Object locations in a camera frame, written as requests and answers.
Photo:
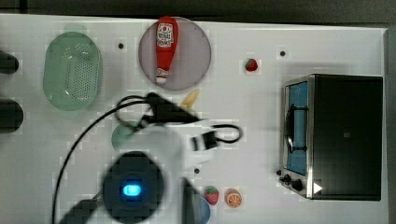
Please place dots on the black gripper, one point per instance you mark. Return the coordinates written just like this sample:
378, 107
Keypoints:
164, 111

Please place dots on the peeled toy banana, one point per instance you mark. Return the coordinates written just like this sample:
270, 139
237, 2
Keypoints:
190, 99

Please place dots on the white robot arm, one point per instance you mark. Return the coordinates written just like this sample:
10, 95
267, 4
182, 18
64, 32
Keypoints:
149, 183

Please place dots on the grey round plate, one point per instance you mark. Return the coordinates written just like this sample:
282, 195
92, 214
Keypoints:
191, 60

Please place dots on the red ketchup bottle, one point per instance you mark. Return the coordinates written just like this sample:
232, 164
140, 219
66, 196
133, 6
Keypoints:
166, 45

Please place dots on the large toy strawberry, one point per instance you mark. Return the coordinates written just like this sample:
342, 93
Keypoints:
212, 195

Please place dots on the green colander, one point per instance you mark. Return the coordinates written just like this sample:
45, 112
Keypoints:
73, 69

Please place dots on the small red toy strawberry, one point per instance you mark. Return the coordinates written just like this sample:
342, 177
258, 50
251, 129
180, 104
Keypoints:
251, 65

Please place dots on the blue cup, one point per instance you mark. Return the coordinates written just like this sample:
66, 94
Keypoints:
202, 211

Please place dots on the toy orange half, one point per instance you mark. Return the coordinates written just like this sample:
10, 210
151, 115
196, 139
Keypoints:
233, 198

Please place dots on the black cup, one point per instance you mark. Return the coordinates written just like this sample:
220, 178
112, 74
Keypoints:
9, 64

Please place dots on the black toaster oven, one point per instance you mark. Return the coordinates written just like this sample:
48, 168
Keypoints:
332, 137

